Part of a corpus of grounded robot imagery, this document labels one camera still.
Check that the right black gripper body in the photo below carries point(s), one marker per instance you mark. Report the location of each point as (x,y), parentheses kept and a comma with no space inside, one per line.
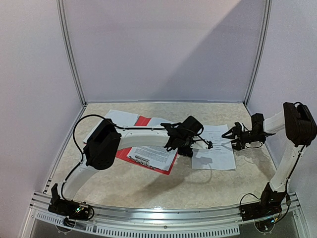
(240,135)

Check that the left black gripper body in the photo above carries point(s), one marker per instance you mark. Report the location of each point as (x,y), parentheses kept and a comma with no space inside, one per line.
(184,151)

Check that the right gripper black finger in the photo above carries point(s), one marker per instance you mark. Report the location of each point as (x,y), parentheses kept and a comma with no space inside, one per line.
(233,133)
(237,144)

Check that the stack of printed papers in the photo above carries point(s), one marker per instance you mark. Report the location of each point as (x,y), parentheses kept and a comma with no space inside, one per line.
(220,157)

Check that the printed paper sheet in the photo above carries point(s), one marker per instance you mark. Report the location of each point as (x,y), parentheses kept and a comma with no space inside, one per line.
(158,156)
(121,118)

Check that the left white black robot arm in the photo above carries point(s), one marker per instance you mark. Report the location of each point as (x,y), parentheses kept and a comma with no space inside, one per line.
(107,139)

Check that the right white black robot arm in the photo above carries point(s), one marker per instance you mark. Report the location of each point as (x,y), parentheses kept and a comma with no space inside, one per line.
(300,129)

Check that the metal clip top of folder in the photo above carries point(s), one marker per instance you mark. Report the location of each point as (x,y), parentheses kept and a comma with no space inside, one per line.
(141,161)

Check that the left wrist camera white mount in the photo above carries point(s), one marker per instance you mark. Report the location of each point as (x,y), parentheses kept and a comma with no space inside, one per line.
(202,144)

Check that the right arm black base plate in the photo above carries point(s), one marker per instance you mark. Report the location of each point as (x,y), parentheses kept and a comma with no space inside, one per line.
(257,210)

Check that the aluminium front rail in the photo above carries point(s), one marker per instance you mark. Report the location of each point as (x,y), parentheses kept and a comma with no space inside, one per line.
(115,222)

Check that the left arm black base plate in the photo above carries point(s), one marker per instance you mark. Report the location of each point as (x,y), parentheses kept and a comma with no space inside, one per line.
(69,208)

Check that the right aluminium frame post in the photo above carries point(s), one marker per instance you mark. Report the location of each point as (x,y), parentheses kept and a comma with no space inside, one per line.
(259,51)

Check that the aluminium frame post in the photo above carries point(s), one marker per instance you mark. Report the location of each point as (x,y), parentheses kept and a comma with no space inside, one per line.
(69,51)
(259,51)

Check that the left aluminium frame post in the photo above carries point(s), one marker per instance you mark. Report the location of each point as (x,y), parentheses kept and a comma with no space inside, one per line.
(69,51)

